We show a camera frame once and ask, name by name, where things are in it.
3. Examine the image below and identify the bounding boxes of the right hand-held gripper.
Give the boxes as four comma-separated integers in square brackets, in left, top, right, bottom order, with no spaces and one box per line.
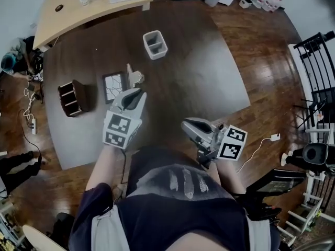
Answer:
[181,117,248,169]

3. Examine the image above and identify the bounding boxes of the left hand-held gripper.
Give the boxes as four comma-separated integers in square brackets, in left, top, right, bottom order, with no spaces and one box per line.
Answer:
[102,87,148,150]

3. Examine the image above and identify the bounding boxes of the metal utensil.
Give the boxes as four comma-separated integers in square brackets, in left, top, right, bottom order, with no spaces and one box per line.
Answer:
[126,63,146,89]

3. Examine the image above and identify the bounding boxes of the white rectangular cup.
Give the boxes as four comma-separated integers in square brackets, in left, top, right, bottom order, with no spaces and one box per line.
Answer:
[142,30,169,61]

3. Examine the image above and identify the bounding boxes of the person's right forearm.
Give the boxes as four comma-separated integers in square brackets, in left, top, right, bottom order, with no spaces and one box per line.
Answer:
[213,157,247,196]

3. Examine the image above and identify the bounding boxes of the person's left forearm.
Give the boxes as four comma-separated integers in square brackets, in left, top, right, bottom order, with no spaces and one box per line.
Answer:
[85,144,125,193]

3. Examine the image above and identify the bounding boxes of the brown wooden letter holder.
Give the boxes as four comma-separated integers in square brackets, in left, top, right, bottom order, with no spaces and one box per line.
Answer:
[57,79,92,118]

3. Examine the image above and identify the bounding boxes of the dark brown table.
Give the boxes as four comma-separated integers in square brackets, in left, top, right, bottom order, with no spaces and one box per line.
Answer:
[42,6,251,171]

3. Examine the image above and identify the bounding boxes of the person's body in dark clothes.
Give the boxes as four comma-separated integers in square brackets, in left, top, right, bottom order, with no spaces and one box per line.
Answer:
[68,144,281,251]

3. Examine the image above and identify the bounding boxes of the black chest-mounted monitor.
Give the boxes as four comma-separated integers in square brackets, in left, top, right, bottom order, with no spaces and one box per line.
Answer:
[247,168,307,201]

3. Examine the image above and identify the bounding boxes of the light wooden table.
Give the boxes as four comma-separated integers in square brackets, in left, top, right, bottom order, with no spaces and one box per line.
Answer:
[32,0,154,53]

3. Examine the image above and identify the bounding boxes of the grey shell device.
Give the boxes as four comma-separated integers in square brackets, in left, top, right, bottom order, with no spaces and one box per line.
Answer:
[301,143,328,165]

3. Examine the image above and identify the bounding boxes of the white side table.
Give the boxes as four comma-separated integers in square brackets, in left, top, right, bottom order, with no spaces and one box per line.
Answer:
[277,194,331,246]
[300,163,326,207]

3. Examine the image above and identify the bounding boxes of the white chest harness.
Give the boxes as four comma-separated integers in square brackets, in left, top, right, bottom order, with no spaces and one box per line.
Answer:
[91,204,272,251]

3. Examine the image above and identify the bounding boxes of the black metal rack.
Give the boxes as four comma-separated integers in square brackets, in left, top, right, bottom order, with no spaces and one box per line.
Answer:
[293,30,335,131]

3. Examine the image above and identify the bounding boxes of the black chair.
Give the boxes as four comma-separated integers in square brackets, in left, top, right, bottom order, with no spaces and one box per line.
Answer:
[52,212,77,248]

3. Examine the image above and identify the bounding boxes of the group of red-labelled bottles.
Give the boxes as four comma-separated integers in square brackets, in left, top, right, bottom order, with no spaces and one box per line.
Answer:
[252,0,286,13]

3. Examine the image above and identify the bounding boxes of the white round table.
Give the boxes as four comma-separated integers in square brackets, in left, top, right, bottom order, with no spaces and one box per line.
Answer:
[21,224,68,251]

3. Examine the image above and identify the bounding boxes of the white adapter cable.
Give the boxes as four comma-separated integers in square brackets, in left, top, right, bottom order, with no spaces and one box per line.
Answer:
[236,137,273,174]

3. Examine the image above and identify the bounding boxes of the black monitor mount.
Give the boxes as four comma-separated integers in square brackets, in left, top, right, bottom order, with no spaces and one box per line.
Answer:
[245,201,283,222]

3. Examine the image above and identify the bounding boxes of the white coiled cable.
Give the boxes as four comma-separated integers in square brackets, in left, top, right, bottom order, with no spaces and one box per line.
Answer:
[23,87,38,120]

